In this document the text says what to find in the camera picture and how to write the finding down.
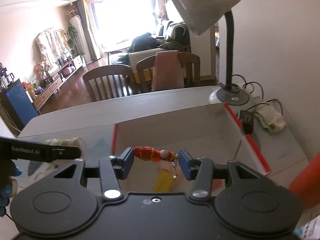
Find white standing air conditioner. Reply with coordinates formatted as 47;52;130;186
69;15;92;63

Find small yellow box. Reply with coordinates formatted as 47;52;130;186
152;169;175;193

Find blue printed desk mat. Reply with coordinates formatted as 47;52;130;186
15;127;117;193

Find white printed packet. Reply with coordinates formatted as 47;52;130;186
295;216;320;240

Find black power cable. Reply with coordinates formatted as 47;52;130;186
231;74;284;115

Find light sofa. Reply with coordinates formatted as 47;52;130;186
129;20;192;83

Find green potted plant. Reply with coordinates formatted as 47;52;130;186
66;25;79;55

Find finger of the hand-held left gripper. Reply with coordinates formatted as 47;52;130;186
52;146;82;162

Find pink towel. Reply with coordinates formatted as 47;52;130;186
151;50;185;92

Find dark clothes pile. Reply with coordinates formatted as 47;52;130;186
130;32;160;55

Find red cardboard box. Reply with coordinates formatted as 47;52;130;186
111;102;272;193

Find black cabinet with blue front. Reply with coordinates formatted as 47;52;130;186
0;78;39;130

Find grey desk lamp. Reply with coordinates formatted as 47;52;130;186
167;0;250;106

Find red water bottle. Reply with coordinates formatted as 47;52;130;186
289;152;320;209

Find dark wooden dining chair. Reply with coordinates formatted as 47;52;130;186
136;51;201;90
82;64;137;103

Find white power strip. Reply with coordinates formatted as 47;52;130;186
250;104;287;133

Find red potted flowers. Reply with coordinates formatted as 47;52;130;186
35;64;49;79

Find green lid jar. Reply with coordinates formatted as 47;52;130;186
42;137;87;165

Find floral dust cover cloth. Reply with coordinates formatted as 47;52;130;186
36;27;69;68

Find red figure keychain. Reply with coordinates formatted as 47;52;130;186
134;147;180;179

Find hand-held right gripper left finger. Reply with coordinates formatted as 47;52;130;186
32;147;135;202

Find person's left hand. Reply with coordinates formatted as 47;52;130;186
0;159;22;217

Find large glass balcony door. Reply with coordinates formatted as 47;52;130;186
86;0;160;60

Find wooden television cabinet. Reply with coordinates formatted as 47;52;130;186
31;54;87;110

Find black power adapter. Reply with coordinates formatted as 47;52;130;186
237;109;255;135

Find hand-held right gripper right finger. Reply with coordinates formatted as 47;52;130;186
179;149;283;202

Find white coffee table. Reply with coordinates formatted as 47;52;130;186
105;49;133;64

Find glass coffee press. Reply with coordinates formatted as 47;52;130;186
0;71;15;88

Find grey brown curtain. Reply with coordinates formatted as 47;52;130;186
140;0;157;33
75;0;97;62

